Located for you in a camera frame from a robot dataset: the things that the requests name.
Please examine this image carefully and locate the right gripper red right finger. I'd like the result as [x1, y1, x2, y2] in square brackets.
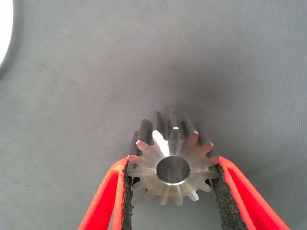
[211, 155, 291, 230]

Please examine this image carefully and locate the round metal carrier plate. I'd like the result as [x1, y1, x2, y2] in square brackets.
[0, 0, 14, 72]

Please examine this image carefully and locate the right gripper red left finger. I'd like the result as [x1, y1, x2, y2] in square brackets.
[78, 157, 134, 230]

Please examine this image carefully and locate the small steel planetary gear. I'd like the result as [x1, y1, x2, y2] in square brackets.
[128, 108, 221, 207]

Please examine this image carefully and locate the dark grey table cloth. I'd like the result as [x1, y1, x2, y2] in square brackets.
[0, 0, 307, 230]

